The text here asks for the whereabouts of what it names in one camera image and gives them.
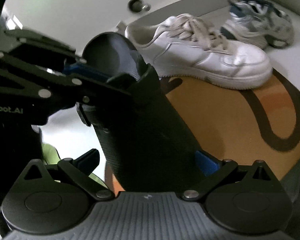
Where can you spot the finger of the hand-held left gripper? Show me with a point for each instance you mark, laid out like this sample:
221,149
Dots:
102,87
90,70

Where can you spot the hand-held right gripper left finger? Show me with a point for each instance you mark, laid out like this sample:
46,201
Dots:
90,160

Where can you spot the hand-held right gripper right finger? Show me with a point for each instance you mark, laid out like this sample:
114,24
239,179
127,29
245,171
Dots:
206,166

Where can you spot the white lace-up sneaker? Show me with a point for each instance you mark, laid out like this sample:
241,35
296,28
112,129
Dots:
202,57

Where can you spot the grey blue running sneaker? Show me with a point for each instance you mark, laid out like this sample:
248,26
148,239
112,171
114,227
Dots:
260,20

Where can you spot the orange cartoon floor mat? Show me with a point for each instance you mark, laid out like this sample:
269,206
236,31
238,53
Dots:
227,120

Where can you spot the black door stopper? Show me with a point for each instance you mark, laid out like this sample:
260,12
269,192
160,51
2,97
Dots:
137,5

